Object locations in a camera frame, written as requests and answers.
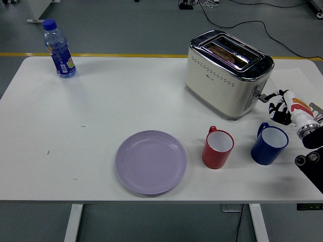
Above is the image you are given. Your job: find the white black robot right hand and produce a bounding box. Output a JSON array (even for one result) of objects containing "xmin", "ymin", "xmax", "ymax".
[{"xmin": 264, "ymin": 89, "xmax": 319, "ymax": 128}]

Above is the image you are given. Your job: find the cream and chrome toaster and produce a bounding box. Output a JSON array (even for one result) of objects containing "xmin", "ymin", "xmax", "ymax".
[{"xmin": 184, "ymin": 29, "xmax": 275, "ymax": 121}]

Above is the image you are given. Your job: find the bread slice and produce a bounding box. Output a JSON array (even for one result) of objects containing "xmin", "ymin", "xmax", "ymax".
[{"xmin": 209, "ymin": 44, "xmax": 243, "ymax": 64}]

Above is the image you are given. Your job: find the purple round plate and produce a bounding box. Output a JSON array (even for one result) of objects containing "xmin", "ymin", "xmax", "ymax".
[{"xmin": 115, "ymin": 130, "xmax": 188, "ymax": 196}]

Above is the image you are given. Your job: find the white paper sheet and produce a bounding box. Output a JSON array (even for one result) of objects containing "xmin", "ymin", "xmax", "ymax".
[{"xmin": 270, "ymin": 67, "xmax": 323, "ymax": 110}]

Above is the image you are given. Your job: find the blue mug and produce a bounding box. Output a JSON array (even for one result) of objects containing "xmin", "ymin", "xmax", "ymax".
[{"xmin": 250, "ymin": 122, "xmax": 289, "ymax": 166}]

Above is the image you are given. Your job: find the red mug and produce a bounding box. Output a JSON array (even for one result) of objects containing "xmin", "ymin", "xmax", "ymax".
[{"xmin": 201, "ymin": 125, "xmax": 235, "ymax": 169}]

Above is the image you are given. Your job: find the black table control panel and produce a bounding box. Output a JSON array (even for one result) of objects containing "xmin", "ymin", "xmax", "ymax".
[{"xmin": 296, "ymin": 203, "xmax": 323, "ymax": 211}]

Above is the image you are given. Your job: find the white table leg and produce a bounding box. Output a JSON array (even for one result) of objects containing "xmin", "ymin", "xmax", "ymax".
[
  {"xmin": 248, "ymin": 203, "xmax": 270, "ymax": 242},
  {"xmin": 63, "ymin": 203, "xmax": 84, "ymax": 242}
]

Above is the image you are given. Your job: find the blue plastic water bottle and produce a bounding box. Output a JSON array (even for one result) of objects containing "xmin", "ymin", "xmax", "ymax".
[{"xmin": 41, "ymin": 19, "xmax": 77, "ymax": 79}]

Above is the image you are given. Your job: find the white desk leg with foot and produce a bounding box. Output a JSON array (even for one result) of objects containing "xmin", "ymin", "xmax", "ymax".
[{"xmin": 26, "ymin": 0, "xmax": 61, "ymax": 24}]

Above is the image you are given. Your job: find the thin black floor cable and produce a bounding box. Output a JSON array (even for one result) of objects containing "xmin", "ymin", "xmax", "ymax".
[{"xmin": 231, "ymin": 0, "xmax": 312, "ymax": 8}]

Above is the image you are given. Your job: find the white furniture frame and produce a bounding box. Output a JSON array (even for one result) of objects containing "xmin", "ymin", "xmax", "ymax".
[{"xmin": 309, "ymin": 0, "xmax": 323, "ymax": 18}]

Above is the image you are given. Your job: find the clear bracket under table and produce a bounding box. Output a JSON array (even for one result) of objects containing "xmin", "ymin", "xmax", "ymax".
[{"xmin": 221, "ymin": 203, "xmax": 244, "ymax": 213}]

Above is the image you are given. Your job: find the black cable under table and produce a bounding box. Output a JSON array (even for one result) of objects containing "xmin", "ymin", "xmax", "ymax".
[{"xmin": 234, "ymin": 204, "xmax": 244, "ymax": 242}]

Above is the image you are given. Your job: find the white floor cable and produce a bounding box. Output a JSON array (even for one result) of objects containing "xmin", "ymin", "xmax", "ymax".
[{"xmin": 200, "ymin": 0, "xmax": 220, "ymax": 8}]

